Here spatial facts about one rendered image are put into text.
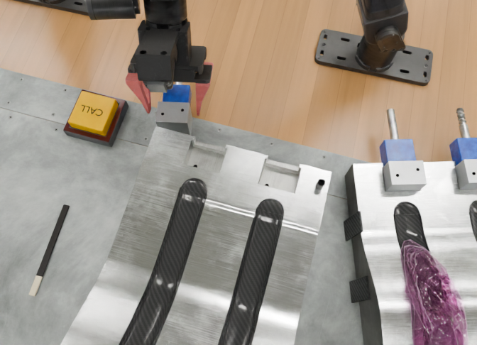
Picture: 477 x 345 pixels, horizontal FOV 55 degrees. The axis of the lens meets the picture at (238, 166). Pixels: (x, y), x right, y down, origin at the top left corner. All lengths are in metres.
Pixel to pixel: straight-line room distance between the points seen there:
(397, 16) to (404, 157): 0.20
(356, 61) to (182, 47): 0.34
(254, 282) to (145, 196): 0.19
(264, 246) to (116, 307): 0.20
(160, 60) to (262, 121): 0.26
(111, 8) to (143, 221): 0.28
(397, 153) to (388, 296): 0.21
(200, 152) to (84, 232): 0.22
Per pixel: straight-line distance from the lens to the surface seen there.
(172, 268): 0.62
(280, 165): 0.66
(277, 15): 0.89
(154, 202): 0.63
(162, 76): 0.58
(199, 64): 0.65
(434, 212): 0.71
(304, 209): 0.62
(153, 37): 0.62
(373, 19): 0.72
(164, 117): 0.72
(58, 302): 0.74
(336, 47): 0.85
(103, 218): 0.74
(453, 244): 0.70
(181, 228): 0.63
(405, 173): 0.68
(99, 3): 0.64
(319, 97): 0.80
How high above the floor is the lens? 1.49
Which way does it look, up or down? 69 degrees down
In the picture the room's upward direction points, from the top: straight up
